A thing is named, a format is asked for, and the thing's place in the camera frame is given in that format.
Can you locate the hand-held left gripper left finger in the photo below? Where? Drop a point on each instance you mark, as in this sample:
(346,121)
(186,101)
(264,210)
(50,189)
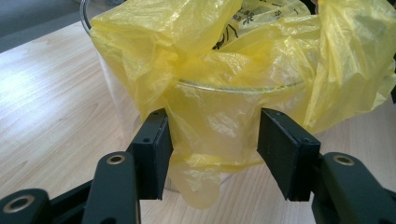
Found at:
(152,155)

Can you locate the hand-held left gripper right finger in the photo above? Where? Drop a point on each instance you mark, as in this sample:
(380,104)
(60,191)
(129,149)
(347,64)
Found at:
(286,155)

